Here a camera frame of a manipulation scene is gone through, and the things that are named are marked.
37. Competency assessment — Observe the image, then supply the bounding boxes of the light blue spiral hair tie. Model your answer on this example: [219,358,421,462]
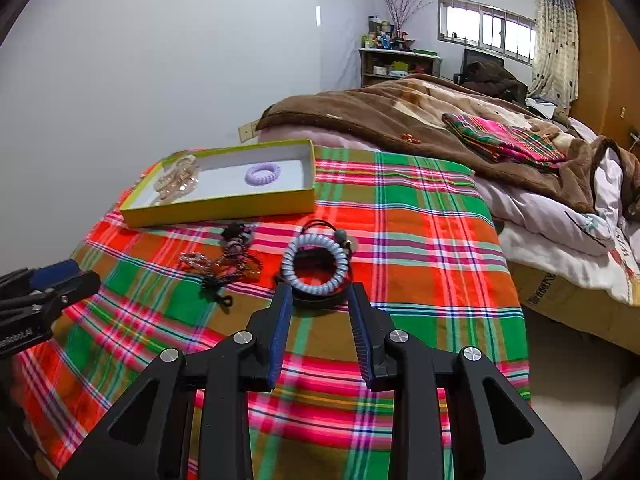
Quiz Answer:
[281,233,349,297]

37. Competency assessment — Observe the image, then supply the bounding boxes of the wooden shelf unit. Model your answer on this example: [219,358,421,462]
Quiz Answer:
[358,47,443,88]

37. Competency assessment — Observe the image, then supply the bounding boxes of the window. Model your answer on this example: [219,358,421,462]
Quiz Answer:
[437,0,537,66]

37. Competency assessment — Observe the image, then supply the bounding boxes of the white quilt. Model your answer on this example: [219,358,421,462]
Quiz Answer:
[470,135,640,306]

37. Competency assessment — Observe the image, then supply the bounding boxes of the black smart band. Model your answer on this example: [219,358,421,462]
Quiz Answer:
[275,255,353,309]

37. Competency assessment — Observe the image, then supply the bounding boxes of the brown fleece blanket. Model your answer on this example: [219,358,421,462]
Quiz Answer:
[255,74,640,221]

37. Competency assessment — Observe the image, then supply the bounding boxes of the pink flower branches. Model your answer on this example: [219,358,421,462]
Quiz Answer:
[382,0,435,31]

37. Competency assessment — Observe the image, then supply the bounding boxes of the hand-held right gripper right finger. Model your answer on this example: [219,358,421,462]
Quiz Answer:
[347,282,583,480]

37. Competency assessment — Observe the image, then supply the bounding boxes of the dark brown jacket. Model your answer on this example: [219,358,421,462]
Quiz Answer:
[465,61,528,106]

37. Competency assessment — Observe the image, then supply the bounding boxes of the pink rhinestone hair clip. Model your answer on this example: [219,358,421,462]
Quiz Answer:
[179,251,216,273]

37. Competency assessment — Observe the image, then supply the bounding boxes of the wooden wardrobe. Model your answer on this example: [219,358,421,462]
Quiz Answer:
[570,0,640,151]

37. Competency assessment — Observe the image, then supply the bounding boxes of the black monitor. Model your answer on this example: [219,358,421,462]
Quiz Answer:
[460,47,505,86]

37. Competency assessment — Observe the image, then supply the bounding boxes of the purple spiral hair tie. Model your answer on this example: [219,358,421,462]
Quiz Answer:
[245,161,277,187]

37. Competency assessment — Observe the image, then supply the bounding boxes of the pink bed sheet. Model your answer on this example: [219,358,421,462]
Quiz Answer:
[257,127,376,152]

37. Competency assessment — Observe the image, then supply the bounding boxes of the group of bottles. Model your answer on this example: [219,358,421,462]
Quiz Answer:
[361,14,416,52]

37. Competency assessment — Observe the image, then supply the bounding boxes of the brown bead bracelet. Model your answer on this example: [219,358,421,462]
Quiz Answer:
[200,252,263,311]

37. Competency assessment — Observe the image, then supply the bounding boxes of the black beaded hair tie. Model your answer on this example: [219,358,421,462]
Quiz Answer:
[300,219,357,256]

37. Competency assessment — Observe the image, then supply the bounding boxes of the yellow-green cardboard box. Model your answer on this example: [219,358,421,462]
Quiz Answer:
[120,139,317,229]

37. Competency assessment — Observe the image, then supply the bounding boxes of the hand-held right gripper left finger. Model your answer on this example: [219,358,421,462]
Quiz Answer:
[57,281,294,480]

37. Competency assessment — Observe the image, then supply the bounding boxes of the folded plaid cloth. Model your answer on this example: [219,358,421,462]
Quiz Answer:
[441,112,568,170]

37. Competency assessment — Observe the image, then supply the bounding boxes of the plaid bed cloth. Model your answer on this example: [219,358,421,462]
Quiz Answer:
[12,146,531,480]

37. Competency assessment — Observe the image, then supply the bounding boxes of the grey bead hair tie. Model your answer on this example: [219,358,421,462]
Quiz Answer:
[221,223,253,256]

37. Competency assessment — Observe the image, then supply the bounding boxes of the patterned curtain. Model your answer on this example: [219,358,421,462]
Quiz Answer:
[530,0,581,106]

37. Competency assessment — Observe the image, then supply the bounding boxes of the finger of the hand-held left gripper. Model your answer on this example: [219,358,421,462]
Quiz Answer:
[0,270,102,328]
[0,259,79,302]

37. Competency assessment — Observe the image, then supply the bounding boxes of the beige hair claw clip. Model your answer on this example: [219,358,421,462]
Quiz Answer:
[151,156,201,206]

